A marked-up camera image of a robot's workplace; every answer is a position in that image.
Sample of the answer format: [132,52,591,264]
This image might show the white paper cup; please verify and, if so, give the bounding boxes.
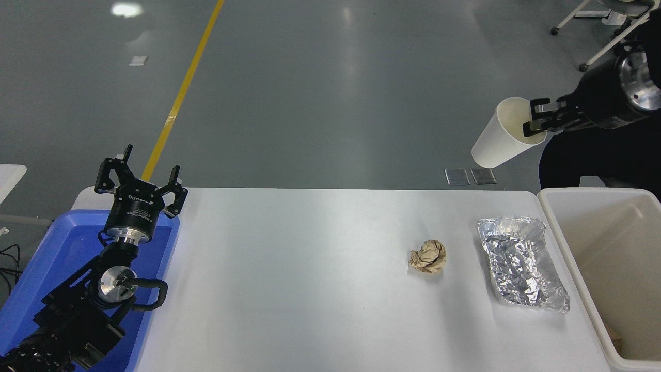
[471,97,548,169]

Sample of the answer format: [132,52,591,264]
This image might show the crumpled silver foil tray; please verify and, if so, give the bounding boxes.
[476,217,571,315]

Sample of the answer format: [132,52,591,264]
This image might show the blue plastic tray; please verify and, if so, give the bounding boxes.
[0,209,180,372]

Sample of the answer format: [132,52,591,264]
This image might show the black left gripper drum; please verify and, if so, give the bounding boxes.
[105,179,165,241]

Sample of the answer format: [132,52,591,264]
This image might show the black cables on floor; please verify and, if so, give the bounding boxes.
[0,244,22,295]

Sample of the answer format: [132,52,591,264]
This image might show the crumpled tan paper ball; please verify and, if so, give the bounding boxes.
[408,239,447,274]

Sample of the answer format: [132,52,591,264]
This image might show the standing person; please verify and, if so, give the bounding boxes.
[539,10,661,203]

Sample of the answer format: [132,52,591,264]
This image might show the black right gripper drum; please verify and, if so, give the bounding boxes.
[570,58,647,130]

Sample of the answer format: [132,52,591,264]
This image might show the small white side table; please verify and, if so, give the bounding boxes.
[0,164,27,205]

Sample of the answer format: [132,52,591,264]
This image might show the large pale plastic bin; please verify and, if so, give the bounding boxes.
[537,187,661,372]

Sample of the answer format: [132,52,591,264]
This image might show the white wheeled chair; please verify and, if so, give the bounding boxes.
[550,0,652,73]

